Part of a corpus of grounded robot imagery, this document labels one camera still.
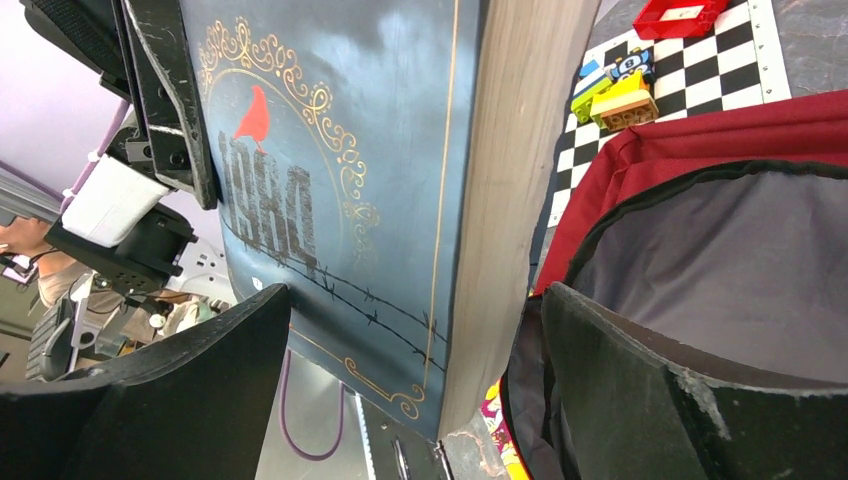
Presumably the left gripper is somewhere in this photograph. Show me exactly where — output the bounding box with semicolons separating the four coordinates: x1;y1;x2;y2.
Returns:
23;1;218;210

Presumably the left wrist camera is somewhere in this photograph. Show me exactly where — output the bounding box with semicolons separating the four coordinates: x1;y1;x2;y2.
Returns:
60;151;170;247

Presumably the red backpack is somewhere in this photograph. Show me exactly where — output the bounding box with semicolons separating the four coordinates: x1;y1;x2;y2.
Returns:
501;90;847;479

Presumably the red plastic box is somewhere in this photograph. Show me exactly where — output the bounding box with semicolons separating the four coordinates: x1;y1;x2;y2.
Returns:
632;0;728;40

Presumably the orange Roald Dahl book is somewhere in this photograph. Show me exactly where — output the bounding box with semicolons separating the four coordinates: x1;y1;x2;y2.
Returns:
480;380;531;480

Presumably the person at desk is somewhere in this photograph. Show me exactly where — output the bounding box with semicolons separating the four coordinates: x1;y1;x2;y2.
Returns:
1;216;93;309

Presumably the colourful toy block cluster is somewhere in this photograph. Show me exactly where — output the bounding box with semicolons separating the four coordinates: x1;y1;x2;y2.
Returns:
570;48;659;132

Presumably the blue nineteen eighty-four book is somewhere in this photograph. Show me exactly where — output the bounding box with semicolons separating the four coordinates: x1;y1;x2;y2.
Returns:
181;1;598;441

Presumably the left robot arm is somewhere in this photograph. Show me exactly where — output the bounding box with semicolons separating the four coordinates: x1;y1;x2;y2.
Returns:
25;1;225;295

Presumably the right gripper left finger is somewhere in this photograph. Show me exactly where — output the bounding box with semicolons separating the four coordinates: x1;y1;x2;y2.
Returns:
1;284;291;479

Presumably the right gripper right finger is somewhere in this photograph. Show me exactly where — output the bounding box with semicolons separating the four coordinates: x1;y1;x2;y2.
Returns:
542;283;847;479

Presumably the black white chess mat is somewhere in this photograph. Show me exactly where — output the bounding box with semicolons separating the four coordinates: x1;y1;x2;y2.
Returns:
546;0;793;230

